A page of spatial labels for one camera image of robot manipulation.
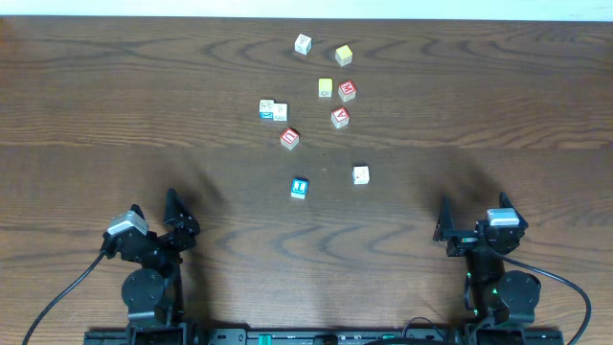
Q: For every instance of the white block top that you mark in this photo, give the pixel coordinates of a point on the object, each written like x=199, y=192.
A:
x=303, y=44

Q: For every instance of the yellow-green block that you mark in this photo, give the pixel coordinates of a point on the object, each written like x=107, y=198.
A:
x=325, y=88

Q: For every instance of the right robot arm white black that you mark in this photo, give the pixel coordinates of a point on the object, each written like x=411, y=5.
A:
x=503, y=297

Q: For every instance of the yellow block top right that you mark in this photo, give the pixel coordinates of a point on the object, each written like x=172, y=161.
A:
x=343, y=55

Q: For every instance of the white block red dots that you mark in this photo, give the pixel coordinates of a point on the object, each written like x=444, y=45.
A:
x=361, y=175

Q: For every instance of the red M block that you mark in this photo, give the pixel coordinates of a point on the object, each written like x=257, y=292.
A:
x=347, y=91

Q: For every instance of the white block blue picture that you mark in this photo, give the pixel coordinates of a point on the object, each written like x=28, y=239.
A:
x=266, y=109

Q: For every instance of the red U block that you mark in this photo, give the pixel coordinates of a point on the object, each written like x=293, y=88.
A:
x=290, y=138

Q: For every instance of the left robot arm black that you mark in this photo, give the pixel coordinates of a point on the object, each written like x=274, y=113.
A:
x=153, y=293

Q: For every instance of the blue J block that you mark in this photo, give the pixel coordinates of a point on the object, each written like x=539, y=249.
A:
x=299, y=188

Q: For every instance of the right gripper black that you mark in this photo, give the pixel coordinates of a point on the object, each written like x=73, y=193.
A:
x=465, y=240

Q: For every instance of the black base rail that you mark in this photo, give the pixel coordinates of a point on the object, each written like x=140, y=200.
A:
x=338, y=337

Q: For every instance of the red A block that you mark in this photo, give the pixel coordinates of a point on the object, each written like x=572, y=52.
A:
x=340, y=117

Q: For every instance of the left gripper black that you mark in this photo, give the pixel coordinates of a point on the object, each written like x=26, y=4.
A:
x=160, y=240

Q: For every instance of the white block black text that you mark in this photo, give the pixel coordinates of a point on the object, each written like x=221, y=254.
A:
x=280, y=111

